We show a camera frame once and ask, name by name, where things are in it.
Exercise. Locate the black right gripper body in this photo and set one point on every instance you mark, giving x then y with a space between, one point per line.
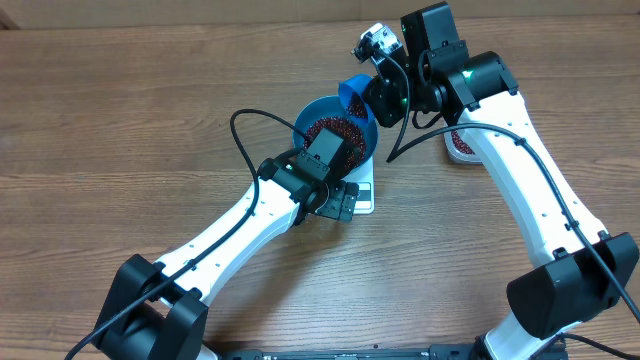
392 100

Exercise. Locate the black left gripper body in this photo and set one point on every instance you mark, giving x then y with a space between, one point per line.
339 203

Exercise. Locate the blue plastic scoop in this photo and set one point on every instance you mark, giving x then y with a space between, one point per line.
350 93

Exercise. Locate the red beans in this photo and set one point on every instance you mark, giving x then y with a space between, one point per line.
340 127

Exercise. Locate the blue bowl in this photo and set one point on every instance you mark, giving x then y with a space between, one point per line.
331 106

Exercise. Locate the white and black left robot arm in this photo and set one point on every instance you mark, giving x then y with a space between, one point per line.
159 310

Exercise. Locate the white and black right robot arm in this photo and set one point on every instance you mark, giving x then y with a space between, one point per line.
579 269

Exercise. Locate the white digital kitchen scale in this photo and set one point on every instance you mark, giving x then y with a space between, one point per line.
363 176

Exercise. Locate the clear plastic container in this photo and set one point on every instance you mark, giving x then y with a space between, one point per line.
459 151

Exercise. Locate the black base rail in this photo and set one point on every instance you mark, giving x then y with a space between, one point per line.
433 352

